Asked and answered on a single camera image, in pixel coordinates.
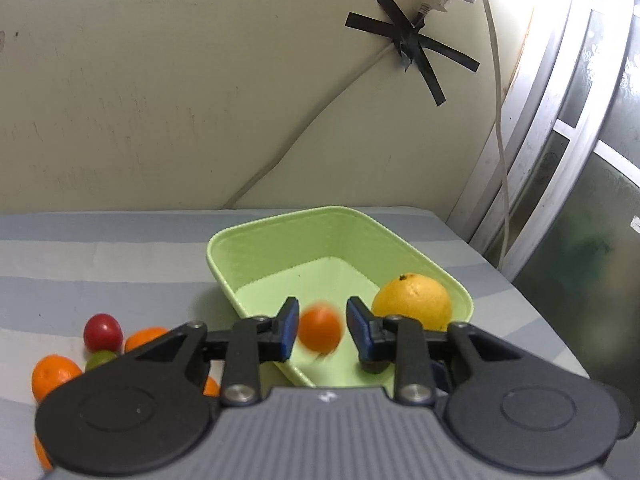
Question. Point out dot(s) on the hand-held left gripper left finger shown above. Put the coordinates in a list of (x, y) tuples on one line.
[(285, 332)]

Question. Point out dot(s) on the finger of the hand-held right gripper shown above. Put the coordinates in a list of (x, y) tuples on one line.
[(441, 374)]

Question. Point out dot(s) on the black tape cross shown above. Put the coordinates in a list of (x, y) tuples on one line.
[(370, 22)]

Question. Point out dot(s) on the blue striped bed sheet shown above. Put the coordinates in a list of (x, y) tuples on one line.
[(125, 270)]

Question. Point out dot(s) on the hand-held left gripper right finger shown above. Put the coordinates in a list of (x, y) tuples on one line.
[(357, 330)]

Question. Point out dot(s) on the white window sticker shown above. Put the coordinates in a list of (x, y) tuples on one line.
[(635, 224)]

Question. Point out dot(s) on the red tomato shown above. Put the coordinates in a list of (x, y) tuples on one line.
[(102, 332)]

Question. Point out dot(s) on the small orange tangerine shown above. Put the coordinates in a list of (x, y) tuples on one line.
[(145, 337), (42, 455), (50, 377), (320, 327)]

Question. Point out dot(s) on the aluminium sliding window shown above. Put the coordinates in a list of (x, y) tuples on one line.
[(545, 85)]

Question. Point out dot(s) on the green tomato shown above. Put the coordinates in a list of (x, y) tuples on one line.
[(100, 360)]

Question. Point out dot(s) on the green plastic basket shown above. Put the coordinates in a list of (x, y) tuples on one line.
[(310, 240)]

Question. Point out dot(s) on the large yellow orange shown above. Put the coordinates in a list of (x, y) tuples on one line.
[(410, 300)]

